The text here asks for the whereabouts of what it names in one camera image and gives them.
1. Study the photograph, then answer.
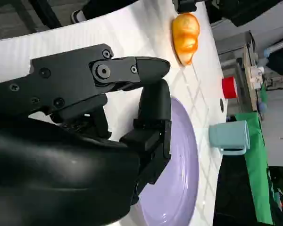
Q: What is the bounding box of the white black rounded object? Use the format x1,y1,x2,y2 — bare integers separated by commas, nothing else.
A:
70,9,87,24

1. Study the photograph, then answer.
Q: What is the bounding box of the orange white toy bread roll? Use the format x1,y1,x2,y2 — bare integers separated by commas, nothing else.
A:
171,13,200,66

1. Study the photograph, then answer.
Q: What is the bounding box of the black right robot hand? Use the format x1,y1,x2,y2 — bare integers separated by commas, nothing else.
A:
0,43,172,226

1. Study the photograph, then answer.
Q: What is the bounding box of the red cup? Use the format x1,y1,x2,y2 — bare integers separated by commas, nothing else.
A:
221,76,238,99

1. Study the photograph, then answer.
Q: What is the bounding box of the green cloth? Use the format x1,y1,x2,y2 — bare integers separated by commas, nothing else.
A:
234,112,274,226

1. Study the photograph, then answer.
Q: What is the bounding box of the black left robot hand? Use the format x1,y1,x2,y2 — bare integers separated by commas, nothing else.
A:
173,0,198,13

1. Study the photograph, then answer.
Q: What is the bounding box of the lilac plate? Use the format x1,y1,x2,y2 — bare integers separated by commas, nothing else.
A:
131,96,199,226

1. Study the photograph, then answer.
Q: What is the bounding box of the wooden workbench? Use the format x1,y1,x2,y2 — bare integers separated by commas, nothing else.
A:
242,44,261,112

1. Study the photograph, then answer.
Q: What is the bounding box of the white socket box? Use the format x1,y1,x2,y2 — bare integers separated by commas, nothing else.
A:
250,66,265,89

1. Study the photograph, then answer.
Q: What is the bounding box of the pale green mug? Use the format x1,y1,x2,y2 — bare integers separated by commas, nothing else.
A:
208,120,251,156

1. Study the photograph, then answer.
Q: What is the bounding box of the black machine housing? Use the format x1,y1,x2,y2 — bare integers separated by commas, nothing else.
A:
208,0,283,27

